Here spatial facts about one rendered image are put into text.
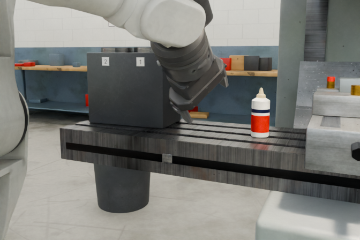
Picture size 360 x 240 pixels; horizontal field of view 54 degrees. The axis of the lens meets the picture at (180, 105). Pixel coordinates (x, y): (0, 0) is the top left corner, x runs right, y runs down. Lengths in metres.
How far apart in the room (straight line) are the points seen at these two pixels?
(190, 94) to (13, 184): 0.34
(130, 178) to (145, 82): 1.68
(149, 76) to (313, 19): 0.55
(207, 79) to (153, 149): 0.24
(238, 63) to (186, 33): 4.15
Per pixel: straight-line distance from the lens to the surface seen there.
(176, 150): 0.76
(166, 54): 0.53
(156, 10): 0.43
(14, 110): 0.61
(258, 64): 4.54
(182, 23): 0.47
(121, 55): 0.90
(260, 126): 0.79
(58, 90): 6.78
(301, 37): 1.16
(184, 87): 0.59
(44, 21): 6.95
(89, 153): 0.89
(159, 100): 0.86
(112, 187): 2.53
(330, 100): 0.71
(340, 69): 1.14
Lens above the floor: 1.12
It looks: 9 degrees down
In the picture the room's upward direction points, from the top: straight up
